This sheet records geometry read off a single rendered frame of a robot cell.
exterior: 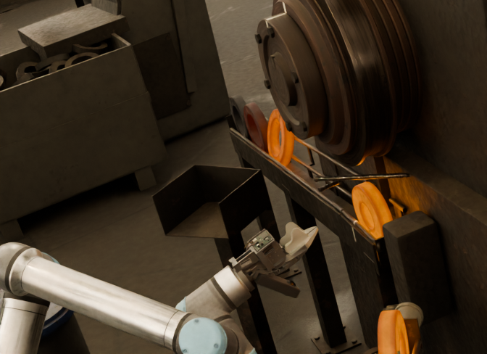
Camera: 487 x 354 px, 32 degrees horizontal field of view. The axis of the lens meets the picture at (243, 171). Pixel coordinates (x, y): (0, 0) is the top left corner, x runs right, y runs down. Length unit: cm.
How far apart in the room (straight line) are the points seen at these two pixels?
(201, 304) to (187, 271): 162
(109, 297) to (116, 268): 189
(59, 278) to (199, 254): 175
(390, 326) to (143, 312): 55
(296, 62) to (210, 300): 57
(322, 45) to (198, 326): 63
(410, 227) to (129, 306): 62
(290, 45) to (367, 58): 17
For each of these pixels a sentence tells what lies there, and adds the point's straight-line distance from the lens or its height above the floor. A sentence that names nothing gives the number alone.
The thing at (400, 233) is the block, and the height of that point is 80.
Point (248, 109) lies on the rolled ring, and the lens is 286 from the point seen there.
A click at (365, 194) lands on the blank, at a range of 199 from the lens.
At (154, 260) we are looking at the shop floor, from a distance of 373.
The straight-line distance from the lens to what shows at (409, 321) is 171.
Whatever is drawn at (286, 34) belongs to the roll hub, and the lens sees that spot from 180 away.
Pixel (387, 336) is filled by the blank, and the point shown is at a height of 77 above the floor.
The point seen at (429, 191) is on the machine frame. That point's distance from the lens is 184.
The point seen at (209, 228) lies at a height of 60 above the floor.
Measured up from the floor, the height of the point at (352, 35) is 122.
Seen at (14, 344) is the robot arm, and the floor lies 67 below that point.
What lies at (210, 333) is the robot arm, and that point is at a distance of 177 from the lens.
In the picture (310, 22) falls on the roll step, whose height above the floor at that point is 125.
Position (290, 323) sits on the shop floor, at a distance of 306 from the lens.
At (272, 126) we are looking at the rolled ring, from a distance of 278.
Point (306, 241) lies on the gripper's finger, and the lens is 197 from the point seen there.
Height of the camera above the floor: 171
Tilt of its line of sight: 23 degrees down
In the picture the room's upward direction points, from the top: 16 degrees counter-clockwise
